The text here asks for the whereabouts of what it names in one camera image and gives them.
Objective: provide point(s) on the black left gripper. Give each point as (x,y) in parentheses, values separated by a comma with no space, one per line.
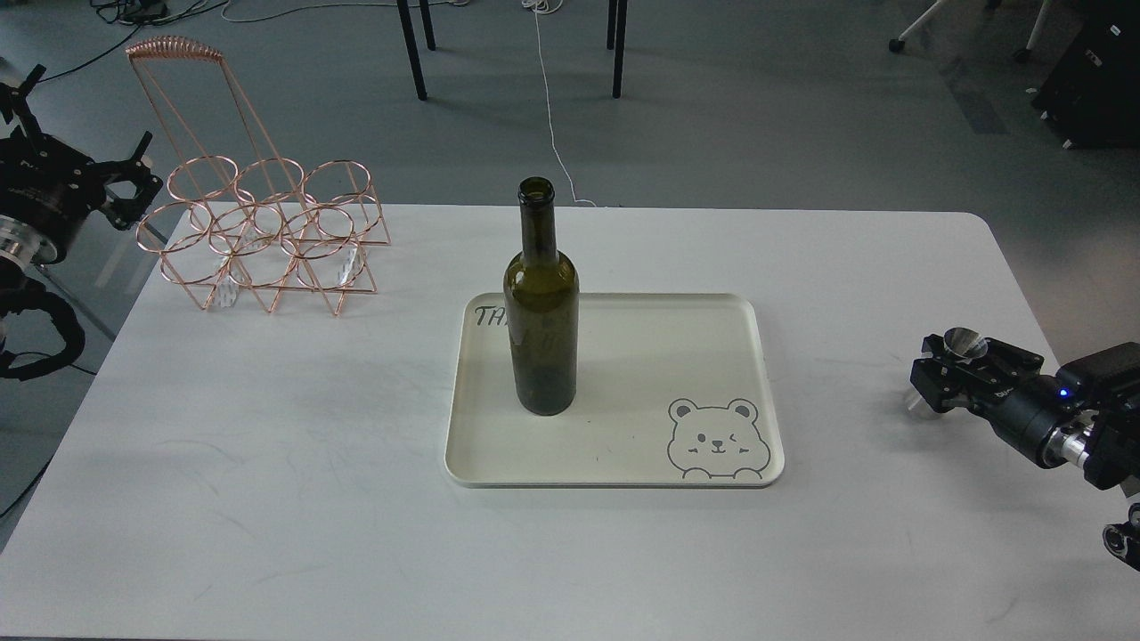
(44,185)

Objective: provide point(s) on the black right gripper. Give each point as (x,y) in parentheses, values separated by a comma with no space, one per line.
(1049,419)

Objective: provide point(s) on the steel double jigger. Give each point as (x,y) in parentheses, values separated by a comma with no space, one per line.
(947,374)

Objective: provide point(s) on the dark green wine bottle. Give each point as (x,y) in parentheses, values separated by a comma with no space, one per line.
(541,288)

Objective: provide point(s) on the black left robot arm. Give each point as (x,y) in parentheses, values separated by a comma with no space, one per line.
(20,293)

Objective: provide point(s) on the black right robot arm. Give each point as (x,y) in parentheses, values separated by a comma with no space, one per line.
(1115,463)

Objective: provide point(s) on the black equipment cart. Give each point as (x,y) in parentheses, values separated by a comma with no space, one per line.
(1091,97)

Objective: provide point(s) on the cream bear serving tray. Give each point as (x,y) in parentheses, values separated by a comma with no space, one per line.
(672,391)

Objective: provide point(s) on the copper wire bottle rack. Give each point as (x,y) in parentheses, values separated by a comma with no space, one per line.
(262,226)

